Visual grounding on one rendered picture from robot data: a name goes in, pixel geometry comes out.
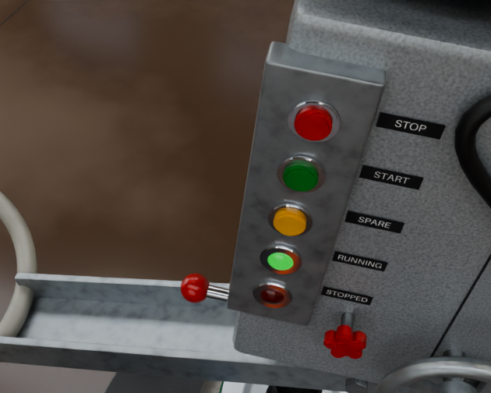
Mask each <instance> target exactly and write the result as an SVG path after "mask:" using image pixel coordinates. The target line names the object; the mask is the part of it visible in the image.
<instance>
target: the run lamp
mask: <svg viewBox="0 0 491 393"><path fill-rule="evenodd" d="M267 261H268V263H269V265H270V266H271V267H273V268H275V269H277V270H281V271H284V270H287V269H290V268H291V267H292V266H293V260H292V259H291V258H290V256H288V255H287V254H284V253H273V254H271V255H270V256H269V257H268V259H267Z"/></svg>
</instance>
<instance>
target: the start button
mask: <svg viewBox="0 0 491 393"><path fill-rule="evenodd" d="M318 178H319V177H318V173H317V171H316V170H315V169H314V168H313V167H312V166H310V165H308V164H304V163H294V164H291V165H289V166H288V167H287V168H286V169H285V170H284V174H283V180H284V183H285V184H286V185H287V186H288V187H289V188H291V189H293V190H296V191H300V192H305V191H309V190H311V189H313V188H314V187H315V186H316V185H317V183H318Z"/></svg>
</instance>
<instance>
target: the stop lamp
mask: <svg viewBox="0 0 491 393"><path fill-rule="evenodd" d="M260 297H261V299H262V300H263V301H264V302H265V303H269V304H273V305H276V304H279V303H282V302H283V301H284V295H283V294H282V293H281V292H279V291H278V290H275V289H264V290H263V291H262V292H261V293H260Z"/></svg>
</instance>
